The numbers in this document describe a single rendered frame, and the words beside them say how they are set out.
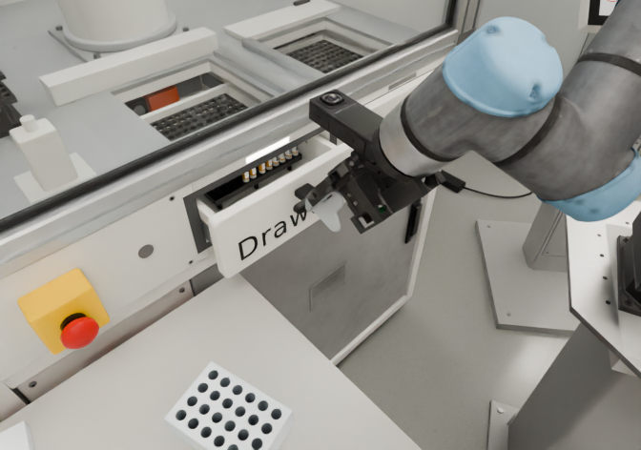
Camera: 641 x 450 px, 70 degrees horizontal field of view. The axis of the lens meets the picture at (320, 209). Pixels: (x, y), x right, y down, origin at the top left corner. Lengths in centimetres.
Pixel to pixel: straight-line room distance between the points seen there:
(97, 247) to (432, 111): 43
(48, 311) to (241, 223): 24
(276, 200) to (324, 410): 28
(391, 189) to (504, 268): 135
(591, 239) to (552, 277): 95
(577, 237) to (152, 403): 72
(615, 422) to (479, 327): 74
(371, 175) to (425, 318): 117
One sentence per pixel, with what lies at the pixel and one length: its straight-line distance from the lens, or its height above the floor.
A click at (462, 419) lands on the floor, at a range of 150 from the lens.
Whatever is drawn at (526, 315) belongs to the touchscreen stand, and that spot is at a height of 3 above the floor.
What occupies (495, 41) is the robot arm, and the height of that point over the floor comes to 120.
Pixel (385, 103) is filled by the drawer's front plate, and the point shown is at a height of 92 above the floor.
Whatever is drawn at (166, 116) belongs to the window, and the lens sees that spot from 59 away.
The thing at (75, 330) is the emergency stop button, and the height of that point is 89.
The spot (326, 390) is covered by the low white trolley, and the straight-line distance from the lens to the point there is 63.
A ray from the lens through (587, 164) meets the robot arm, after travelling 41.
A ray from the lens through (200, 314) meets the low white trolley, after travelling 71.
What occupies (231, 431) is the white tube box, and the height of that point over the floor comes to 77.
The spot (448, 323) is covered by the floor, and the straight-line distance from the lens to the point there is 165.
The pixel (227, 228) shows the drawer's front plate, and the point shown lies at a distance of 60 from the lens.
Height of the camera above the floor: 133
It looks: 43 degrees down
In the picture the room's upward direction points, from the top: straight up
